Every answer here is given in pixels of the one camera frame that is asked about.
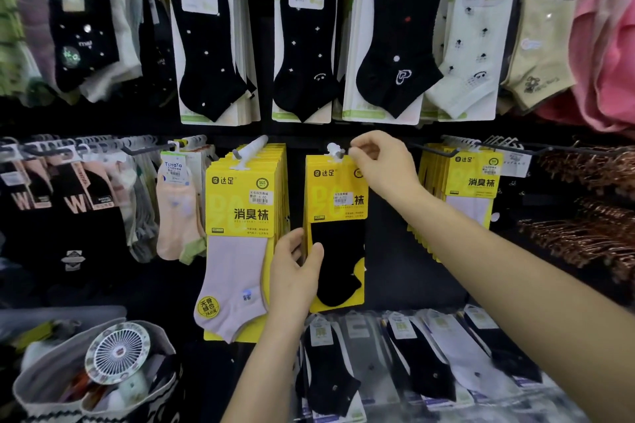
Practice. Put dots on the person's right hand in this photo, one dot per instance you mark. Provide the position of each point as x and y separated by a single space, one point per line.
392 170

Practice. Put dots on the person's left hand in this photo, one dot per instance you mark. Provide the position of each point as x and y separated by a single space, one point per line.
292 289

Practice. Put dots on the yellow packet black sock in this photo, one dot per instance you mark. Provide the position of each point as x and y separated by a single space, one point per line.
337 259

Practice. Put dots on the bunch yellow sock packets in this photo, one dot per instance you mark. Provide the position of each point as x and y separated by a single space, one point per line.
238 189
471 180

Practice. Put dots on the person's left forearm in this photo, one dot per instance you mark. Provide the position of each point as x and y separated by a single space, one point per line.
263 378

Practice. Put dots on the person's right forearm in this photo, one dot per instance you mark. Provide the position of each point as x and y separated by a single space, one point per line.
521 289

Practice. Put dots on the row of clear bagged socks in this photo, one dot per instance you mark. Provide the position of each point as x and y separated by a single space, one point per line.
327 378

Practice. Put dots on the row black socks white cards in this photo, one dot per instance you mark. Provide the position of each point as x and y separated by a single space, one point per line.
305 56

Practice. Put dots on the row black socks peach cuffs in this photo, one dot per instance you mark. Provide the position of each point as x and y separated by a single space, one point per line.
84 199

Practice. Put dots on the pink garments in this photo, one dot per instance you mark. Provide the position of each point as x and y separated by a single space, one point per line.
605 56

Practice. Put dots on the black dotted tall socks bunch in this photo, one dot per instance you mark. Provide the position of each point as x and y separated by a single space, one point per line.
82 41

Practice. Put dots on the row of pastel hanging socks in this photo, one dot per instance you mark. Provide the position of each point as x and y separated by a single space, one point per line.
20 31

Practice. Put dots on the black metal peg hook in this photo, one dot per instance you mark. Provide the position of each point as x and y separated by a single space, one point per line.
436 150
526 147

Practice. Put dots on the clear price tag holder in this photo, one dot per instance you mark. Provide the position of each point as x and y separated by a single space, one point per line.
516 164

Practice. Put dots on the bunch of pastel sock packs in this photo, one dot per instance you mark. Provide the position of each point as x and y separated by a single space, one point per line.
176 224

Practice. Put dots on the cream dotted sock pack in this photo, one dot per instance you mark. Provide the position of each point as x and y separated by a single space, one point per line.
471 56

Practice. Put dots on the white tipped peg hook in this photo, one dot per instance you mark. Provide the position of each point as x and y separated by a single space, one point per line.
250 150

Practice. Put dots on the beige sock pack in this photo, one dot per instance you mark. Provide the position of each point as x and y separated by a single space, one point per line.
536 56

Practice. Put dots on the white handheld fan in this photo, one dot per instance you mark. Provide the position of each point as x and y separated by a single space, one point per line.
116 352

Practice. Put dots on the heap of copper hangers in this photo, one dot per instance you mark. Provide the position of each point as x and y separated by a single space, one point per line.
585 239

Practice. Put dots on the black dotted sock white card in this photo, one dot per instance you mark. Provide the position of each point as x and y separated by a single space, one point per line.
208 56

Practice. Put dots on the white plastic bin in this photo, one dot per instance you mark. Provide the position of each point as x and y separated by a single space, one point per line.
74 316

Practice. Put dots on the black white zigzag tote bag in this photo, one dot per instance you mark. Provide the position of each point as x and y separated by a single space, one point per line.
39 388

